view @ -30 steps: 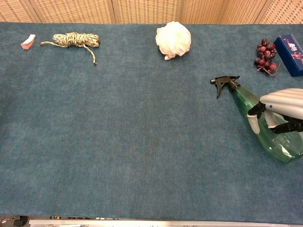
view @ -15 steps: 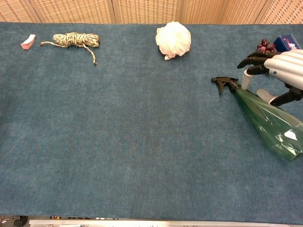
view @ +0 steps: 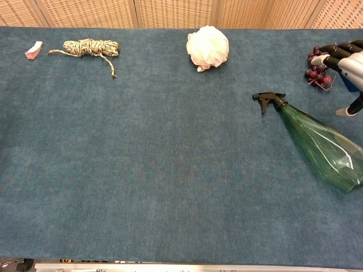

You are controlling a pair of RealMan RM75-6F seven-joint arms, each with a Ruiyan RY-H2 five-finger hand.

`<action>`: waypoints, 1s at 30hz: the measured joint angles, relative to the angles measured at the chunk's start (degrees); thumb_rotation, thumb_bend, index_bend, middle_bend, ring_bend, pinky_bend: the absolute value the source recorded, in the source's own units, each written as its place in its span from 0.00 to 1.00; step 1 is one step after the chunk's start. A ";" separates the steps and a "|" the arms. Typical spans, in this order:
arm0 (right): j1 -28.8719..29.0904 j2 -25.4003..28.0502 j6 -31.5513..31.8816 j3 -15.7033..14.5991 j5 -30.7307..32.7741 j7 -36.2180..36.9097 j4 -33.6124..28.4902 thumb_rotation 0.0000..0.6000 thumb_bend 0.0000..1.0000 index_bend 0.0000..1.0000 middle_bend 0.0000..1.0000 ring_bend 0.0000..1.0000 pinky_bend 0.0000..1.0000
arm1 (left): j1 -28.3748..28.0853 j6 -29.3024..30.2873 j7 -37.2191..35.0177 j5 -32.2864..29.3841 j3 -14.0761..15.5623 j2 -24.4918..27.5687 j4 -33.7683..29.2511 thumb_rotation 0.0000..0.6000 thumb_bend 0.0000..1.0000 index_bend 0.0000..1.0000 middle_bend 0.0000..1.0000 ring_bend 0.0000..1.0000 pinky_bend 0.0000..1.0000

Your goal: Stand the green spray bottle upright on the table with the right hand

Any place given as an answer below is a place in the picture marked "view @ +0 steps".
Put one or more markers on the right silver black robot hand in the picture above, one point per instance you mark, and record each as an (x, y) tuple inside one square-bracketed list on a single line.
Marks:
[(353, 65)]

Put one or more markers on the green plastic spray bottle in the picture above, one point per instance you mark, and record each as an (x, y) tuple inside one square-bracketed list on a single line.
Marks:
[(320, 139)]

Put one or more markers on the dark blue printed box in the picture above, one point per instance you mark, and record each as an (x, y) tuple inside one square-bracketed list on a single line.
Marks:
[(351, 88)]

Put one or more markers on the red artificial grape bunch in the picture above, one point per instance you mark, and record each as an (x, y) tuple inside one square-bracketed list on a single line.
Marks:
[(319, 75)]

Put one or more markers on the white mesh bath loofah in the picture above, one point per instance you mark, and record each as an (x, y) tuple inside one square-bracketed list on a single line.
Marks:
[(208, 46)]

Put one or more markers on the woven wicker folding screen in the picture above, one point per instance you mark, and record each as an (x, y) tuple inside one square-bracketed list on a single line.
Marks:
[(175, 12)]

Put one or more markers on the blue felt table cloth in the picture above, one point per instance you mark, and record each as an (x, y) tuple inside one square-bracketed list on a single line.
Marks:
[(113, 158)]

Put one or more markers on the pink white eraser wedge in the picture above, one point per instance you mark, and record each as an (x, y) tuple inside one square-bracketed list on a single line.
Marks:
[(33, 51)]

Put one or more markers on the black caster wheel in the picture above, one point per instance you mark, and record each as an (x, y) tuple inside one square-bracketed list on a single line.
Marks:
[(26, 265)]

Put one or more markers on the aluminium table frame rail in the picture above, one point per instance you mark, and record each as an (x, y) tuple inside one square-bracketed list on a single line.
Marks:
[(170, 267)]

